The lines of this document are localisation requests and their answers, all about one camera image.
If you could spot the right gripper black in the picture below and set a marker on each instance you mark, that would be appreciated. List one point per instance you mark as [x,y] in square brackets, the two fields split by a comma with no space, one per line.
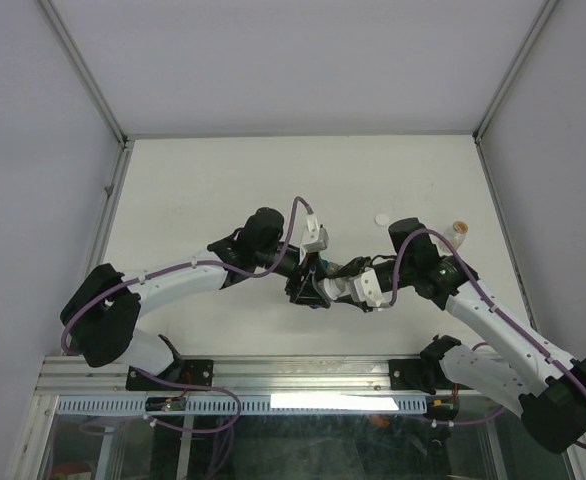
[353,267]

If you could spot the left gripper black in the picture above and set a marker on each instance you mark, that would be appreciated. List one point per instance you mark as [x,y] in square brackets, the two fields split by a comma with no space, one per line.
[295,282]

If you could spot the weekly pill organizer strip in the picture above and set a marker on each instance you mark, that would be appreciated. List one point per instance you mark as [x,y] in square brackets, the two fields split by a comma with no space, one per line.
[319,272]

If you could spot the white pill bottle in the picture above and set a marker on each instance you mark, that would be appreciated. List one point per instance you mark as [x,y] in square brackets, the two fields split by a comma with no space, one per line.
[338,289]

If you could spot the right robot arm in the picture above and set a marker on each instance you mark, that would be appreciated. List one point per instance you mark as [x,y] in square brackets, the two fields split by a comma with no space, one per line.
[540,383]

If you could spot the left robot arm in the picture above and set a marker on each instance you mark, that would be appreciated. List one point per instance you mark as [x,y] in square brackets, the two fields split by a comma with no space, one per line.
[100,320]

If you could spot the clear small pill bottle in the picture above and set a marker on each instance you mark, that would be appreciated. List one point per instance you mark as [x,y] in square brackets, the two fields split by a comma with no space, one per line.
[454,235]

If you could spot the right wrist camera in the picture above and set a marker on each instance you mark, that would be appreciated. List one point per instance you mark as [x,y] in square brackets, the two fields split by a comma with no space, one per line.
[366,288]

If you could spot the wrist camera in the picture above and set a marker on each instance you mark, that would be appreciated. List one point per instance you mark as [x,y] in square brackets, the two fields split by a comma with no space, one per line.
[366,288]
[314,240]

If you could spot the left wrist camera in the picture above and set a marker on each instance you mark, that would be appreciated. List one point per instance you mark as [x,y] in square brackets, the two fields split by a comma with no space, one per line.
[314,240]

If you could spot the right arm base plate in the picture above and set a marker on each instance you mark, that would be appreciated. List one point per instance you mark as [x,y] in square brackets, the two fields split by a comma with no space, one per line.
[417,373]

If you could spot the white slotted cable duct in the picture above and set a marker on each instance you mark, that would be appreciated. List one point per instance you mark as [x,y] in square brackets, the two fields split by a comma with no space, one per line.
[278,404]

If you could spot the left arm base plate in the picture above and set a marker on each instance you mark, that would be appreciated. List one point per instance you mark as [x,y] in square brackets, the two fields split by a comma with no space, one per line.
[184,372]

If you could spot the aluminium mounting rail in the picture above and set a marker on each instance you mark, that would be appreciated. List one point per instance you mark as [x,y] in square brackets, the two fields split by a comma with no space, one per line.
[242,375]

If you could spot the right aluminium frame post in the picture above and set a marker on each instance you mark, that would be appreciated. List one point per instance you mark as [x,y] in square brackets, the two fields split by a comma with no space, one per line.
[523,52]

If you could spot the aluminium frame post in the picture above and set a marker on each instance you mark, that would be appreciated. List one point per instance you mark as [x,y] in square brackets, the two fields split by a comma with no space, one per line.
[70,48]
[523,52]

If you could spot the left aluminium frame post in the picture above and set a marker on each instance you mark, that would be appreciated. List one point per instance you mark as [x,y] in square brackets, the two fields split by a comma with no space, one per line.
[70,48]

